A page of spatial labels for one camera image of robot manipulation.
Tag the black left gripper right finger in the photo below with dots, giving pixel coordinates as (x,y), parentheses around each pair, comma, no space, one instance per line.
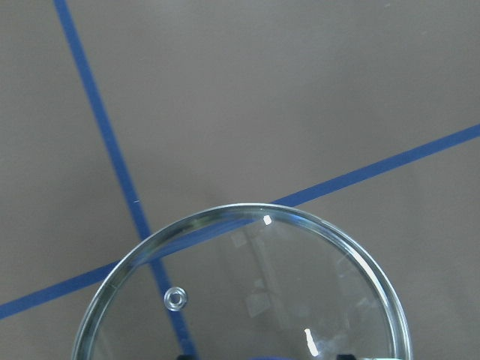
(345,357)

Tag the glass pot lid purple knob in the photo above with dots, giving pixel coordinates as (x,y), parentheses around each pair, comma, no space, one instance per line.
(246,281)

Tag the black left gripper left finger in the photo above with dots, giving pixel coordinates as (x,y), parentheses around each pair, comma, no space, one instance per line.
(186,357)

